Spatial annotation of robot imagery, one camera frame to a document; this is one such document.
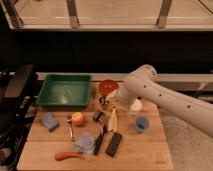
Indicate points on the orange bowl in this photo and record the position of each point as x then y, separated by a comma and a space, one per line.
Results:
107, 86

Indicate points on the wooden cutting board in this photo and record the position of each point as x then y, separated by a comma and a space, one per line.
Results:
146, 151

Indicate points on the red sausage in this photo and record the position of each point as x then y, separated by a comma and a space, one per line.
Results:
66, 155

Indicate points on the white paper cup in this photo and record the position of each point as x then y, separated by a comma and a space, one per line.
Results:
135, 108

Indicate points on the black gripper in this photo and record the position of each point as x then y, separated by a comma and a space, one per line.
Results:
111, 96

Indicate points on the blue plastic cup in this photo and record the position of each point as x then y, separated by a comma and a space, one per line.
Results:
141, 124

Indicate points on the green plastic tray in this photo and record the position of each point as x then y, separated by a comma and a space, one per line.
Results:
65, 91

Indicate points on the small metal cup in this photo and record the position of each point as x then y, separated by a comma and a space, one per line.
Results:
103, 101

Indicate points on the crumpled blue cloth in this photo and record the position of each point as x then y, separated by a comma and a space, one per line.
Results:
85, 144

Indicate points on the blue sponge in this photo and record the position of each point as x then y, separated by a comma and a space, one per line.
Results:
49, 121

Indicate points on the black rectangular block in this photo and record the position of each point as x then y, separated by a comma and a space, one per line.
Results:
114, 144

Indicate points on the pale yellow banana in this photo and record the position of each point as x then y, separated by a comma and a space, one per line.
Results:
112, 122

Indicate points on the black equipment stand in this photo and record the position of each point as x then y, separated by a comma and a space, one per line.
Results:
15, 99

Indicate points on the black handled brush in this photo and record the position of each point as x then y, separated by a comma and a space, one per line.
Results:
98, 117

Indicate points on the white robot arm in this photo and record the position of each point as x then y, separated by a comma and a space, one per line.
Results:
140, 83

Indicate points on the metal spoon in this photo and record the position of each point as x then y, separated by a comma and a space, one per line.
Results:
70, 128

